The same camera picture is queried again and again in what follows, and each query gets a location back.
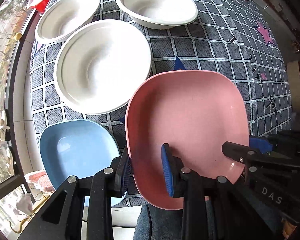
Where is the blue square plate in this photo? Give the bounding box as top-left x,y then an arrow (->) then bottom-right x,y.
39,119 -> 120,189

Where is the pink square plate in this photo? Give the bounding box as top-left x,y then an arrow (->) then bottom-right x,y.
125,70 -> 249,210

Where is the white paper bowl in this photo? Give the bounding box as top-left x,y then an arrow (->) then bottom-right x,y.
116,0 -> 198,30
35,0 -> 100,44
54,20 -> 152,115

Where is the pink slipper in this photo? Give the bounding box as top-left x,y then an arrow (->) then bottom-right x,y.
24,170 -> 55,193

